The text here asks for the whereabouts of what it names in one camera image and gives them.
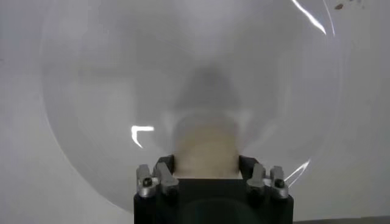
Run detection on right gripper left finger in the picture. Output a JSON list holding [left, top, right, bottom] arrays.
[[135, 154, 180, 199]]

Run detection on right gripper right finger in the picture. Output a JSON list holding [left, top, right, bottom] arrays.
[[238, 155, 290, 200]]

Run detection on white steamed baozi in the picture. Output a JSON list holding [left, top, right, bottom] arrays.
[[172, 117, 241, 180]]

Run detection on large white plate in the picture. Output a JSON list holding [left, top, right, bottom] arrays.
[[39, 0, 344, 214]]

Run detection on scattered dark crumbs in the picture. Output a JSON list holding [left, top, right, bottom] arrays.
[[333, 0, 366, 10]]

